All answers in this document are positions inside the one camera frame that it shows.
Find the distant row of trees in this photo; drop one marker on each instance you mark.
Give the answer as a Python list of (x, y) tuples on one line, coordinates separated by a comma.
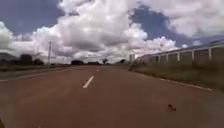
[(83, 62)]

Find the white dashed centre line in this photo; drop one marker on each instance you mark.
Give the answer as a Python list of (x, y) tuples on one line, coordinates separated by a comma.
[(88, 82)]

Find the reddish brown asphalt road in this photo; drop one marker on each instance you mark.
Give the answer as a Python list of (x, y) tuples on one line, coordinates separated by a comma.
[(110, 100)]

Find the utility pole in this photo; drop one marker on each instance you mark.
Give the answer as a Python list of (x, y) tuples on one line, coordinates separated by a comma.
[(49, 53)]

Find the small debris on road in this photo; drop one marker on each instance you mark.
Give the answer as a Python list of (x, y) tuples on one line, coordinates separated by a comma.
[(171, 107)]

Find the grass verge with weeds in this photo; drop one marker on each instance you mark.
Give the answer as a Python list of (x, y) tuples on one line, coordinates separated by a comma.
[(186, 71)]

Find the white road edge line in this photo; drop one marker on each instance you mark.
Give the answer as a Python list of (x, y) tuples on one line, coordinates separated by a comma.
[(186, 84), (30, 75)]

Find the long concrete fence wall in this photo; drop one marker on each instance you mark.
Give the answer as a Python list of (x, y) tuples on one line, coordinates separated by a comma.
[(186, 55)]

